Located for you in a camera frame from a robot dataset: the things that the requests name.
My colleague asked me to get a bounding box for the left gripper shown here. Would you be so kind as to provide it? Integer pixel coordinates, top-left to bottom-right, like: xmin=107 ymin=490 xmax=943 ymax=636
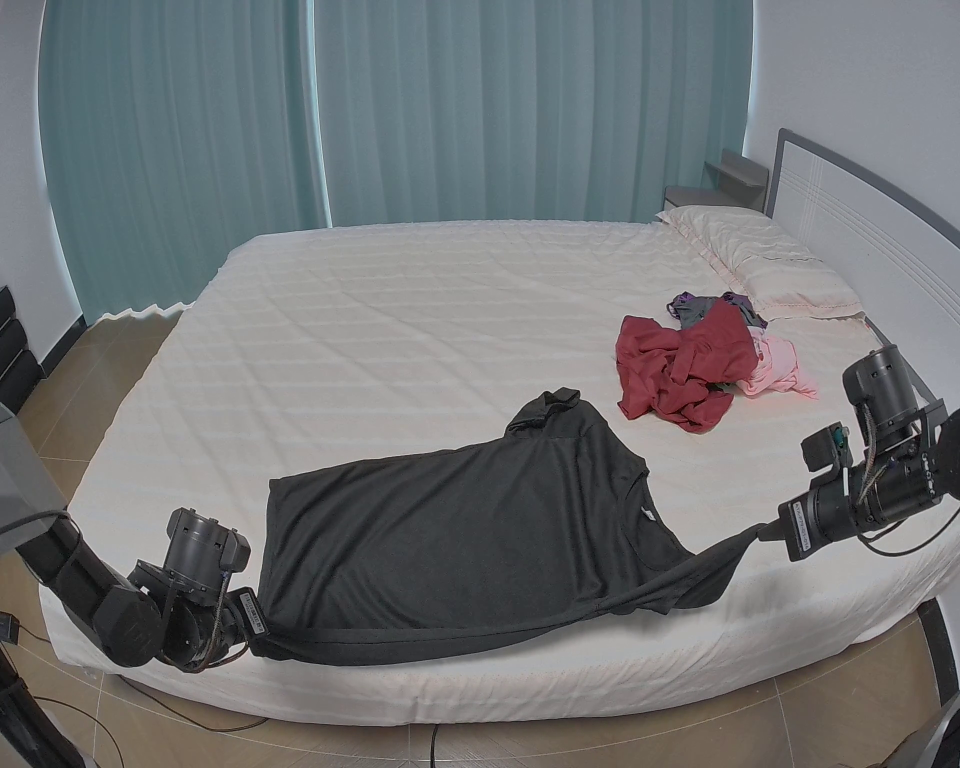
xmin=202 ymin=587 xmax=269 ymax=665

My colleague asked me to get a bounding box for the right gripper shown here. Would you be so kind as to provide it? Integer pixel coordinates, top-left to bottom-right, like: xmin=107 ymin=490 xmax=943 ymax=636
xmin=777 ymin=468 xmax=875 ymax=562

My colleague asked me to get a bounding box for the black T-shirt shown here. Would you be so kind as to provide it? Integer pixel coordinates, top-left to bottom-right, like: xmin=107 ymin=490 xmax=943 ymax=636
xmin=251 ymin=387 xmax=781 ymax=669

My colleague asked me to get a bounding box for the bed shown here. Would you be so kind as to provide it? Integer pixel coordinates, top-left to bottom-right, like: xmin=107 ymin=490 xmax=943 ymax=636
xmin=37 ymin=127 xmax=960 ymax=725

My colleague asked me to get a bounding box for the pink garment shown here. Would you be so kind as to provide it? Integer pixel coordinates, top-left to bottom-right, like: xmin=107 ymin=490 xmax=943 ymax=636
xmin=738 ymin=336 xmax=821 ymax=401

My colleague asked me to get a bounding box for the dark red garment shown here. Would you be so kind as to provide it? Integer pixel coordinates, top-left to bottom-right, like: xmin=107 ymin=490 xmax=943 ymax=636
xmin=616 ymin=300 xmax=759 ymax=435

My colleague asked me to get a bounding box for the grey purple garment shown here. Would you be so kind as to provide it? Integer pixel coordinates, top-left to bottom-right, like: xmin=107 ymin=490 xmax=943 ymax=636
xmin=667 ymin=291 xmax=770 ymax=333

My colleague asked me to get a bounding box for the cream pillow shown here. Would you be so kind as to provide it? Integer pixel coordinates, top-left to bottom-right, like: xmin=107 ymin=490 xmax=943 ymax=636
xmin=656 ymin=204 xmax=865 ymax=322

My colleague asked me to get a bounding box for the grey bedside table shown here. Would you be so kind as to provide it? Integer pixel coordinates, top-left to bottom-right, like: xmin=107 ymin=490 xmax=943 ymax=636
xmin=663 ymin=148 xmax=771 ymax=219

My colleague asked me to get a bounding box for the blue-green curtain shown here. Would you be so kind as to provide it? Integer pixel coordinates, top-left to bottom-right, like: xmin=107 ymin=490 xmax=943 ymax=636
xmin=315 ymin=0 xmax=755 ymax=226
xmin=41 ymin=0 xmax=333 ymax=324

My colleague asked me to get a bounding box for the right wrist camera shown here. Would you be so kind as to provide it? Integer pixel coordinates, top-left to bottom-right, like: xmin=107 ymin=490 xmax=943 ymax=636
xmin=801 ymin=423 xmax=852 ymax=475

